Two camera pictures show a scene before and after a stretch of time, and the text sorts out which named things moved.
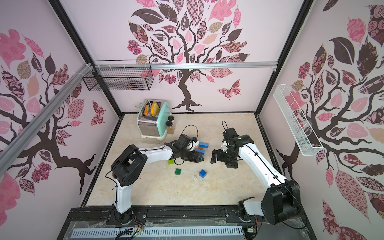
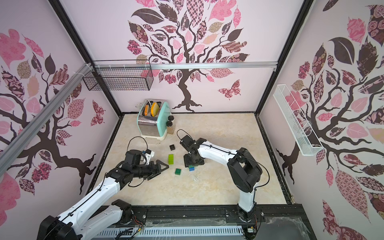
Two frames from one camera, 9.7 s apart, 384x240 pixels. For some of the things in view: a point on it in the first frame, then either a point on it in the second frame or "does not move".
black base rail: [189, 216] does not move
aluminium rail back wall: [164, 65] does not move
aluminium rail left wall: [9, 150] does not move
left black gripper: [194, 158] -> [153, 172]
